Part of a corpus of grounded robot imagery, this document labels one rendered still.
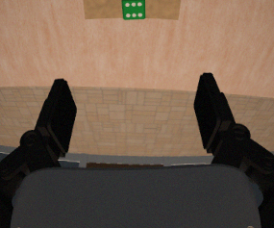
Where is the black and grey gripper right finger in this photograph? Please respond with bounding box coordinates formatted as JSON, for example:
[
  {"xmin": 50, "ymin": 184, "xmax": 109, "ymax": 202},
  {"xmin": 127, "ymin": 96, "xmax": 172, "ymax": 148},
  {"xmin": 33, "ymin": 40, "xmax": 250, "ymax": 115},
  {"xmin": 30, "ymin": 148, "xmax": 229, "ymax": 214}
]
[{"xmin": 194, "ymin": 73, "xmax": 274, "ymax": 228}]

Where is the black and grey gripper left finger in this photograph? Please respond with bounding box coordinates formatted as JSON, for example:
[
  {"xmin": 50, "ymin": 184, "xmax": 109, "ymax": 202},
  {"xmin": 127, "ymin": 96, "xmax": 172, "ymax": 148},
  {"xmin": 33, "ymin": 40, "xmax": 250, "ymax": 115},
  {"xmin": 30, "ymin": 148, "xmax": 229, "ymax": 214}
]
[{"xmin": 0, "ymin": 79, "xmax": 77, "ymax": 228}]

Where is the green die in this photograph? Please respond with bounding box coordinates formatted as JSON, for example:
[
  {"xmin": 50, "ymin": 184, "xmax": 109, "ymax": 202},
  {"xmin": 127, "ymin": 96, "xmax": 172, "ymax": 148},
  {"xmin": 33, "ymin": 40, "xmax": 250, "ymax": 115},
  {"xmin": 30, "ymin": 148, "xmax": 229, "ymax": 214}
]
[{"xmin": 121, "ymin": 0, "xmax": 145, "ymax": 20}]

